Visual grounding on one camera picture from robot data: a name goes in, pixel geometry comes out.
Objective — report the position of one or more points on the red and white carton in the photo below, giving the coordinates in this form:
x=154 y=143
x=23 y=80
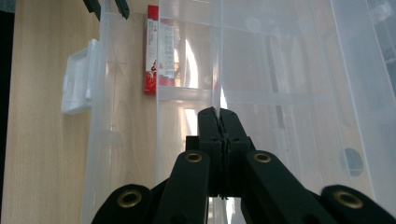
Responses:
x=151 y=56

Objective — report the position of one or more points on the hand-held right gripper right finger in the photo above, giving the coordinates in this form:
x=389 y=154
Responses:
x=236 y=140

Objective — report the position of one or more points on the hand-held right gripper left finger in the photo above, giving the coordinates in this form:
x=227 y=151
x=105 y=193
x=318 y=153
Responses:
x=210 y=140

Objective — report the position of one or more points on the clear plastic storage box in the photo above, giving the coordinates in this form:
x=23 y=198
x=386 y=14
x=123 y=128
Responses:
x=124 y=93

